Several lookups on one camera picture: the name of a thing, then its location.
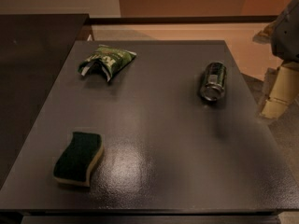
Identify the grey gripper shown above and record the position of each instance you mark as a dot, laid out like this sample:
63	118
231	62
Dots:
287	34

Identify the green metal can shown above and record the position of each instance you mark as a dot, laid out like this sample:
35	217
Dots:
213	82

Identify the green snack bag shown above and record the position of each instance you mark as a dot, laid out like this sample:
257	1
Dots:
109	60

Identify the green and yellow sponge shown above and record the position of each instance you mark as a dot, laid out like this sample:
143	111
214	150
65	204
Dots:
75	165

